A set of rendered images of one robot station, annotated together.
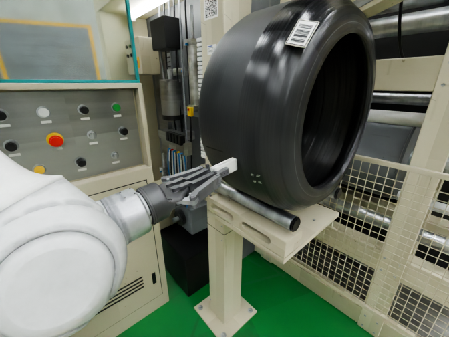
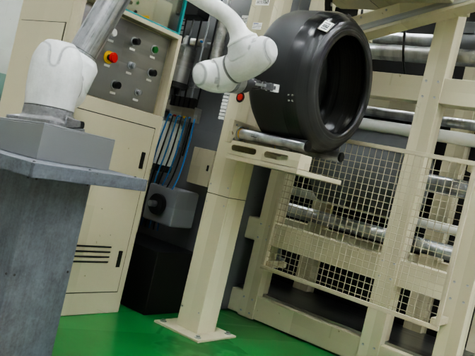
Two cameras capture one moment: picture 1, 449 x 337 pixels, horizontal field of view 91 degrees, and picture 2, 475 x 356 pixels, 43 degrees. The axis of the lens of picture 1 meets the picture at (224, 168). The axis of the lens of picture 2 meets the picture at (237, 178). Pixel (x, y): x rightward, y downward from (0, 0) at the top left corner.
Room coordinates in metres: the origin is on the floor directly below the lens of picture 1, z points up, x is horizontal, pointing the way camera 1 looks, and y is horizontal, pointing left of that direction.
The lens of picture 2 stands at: (-1.77, 0.49, 0.76)
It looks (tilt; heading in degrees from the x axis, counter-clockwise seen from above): 1 degrees down; 349
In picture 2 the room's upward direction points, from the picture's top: 13 degrees clockwise
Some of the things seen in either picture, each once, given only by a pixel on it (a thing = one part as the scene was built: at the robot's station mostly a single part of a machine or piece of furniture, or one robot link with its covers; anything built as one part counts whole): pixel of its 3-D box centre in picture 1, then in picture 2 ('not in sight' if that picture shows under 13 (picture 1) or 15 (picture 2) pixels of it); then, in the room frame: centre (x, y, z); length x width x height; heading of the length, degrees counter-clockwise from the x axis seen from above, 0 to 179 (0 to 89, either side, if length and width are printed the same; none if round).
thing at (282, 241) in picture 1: (248, 217); (268, 155); (0.65, -0.08, 0.83); 0.36 x 0.09 x 0.06; 41
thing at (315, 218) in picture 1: (272, 212); (284, 169); (0.74, -0.19, 0.80); 0.37 x 0.36 x 0.02; 131
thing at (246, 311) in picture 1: (225, 309); (195, 327); (0.92, 0.00, 0.01); 0.27 x 0.27 x 0.02; 41
